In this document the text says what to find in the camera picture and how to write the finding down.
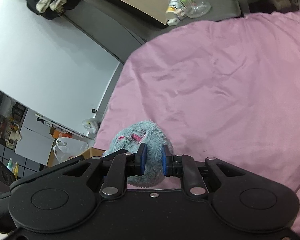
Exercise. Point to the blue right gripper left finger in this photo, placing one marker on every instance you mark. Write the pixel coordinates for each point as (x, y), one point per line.
(141, 158)

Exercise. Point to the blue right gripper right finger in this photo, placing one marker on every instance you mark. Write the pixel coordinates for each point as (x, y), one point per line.
(166, 160)

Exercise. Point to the grey fluffy plush toy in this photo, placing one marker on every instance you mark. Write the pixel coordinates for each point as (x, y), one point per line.
(147, 139)

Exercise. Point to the brown cardboard box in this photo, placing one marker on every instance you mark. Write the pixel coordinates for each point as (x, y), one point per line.
(91, 152)

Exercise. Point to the small clear trash bag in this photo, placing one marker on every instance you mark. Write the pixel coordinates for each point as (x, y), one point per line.
(92, 126)

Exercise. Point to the white plastic shopping bag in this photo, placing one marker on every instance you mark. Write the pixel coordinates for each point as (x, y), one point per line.
(66, 147)

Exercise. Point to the pink bed sheet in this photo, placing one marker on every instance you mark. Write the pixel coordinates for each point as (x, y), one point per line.
(228, 89)

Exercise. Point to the grey door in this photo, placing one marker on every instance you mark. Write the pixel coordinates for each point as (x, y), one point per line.
(104, 30)

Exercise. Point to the white supplement jar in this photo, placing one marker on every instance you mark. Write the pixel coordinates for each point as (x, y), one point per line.
(174, 6)

